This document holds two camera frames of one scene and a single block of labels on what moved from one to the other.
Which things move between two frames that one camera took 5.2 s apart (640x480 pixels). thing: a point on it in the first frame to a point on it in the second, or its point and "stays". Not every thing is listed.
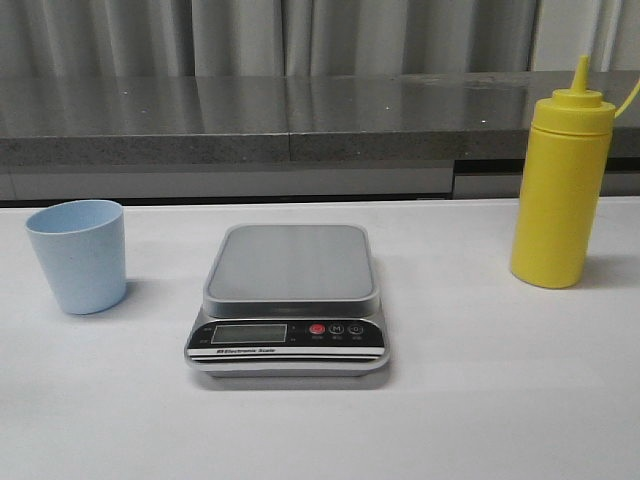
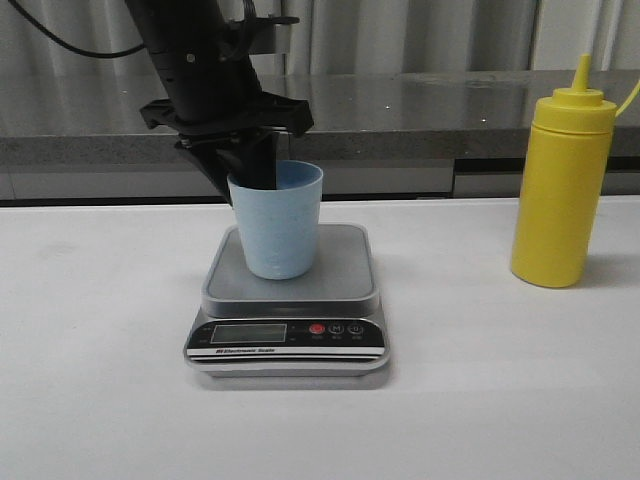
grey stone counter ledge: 228,118 stays
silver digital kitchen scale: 290,300 stays
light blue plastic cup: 81,246 to 279,225
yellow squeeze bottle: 564,184 stays
